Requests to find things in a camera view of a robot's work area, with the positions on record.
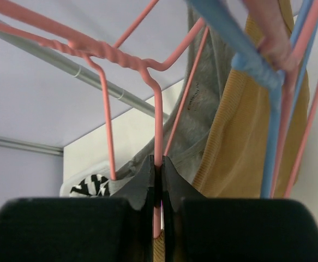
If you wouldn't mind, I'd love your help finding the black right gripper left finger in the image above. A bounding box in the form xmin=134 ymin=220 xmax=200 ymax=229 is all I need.
xmin=111 ymin=155 xmax=155 ymax=211

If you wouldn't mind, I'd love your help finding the pink wire hanger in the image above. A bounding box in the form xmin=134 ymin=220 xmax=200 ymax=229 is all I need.
xmin=240 ymin=0 xmax=318 ymax=199

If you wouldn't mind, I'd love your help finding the black white striped tank top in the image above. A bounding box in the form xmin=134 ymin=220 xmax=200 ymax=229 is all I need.
xmin=69 ymin=174 xmax=110 ymax=198

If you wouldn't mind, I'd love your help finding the grey metal clothes rack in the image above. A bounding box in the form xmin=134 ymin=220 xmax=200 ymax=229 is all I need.
xmin=0 ymin=17 xmax=170 ymax=121

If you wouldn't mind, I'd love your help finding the blue hanger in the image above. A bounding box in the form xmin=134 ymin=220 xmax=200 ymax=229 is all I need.
xmin=191 ymin=1 xmax=309 ymax=197

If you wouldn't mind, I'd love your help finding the pink hanger under grey top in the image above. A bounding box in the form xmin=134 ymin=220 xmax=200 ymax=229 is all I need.
xmin=0 ymin=23 xmax=116 ymax=180

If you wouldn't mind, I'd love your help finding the white plastic basket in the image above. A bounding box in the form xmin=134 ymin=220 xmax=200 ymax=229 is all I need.
xmin=59 ymin=160 xmax=110 ymax=197

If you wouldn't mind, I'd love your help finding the grey tank top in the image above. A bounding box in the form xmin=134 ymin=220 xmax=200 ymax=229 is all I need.
xmin=108 ymin=5 xmax=236 ymax=196

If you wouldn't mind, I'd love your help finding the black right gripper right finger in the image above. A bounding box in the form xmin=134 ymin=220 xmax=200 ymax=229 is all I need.
xmin=161 ymin=156 xmax=205 ymax=212

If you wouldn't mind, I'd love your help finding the mustard brown tank top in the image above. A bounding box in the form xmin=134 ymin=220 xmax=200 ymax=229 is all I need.
xmin=153 ymin=0 xmax=311 ymax=262

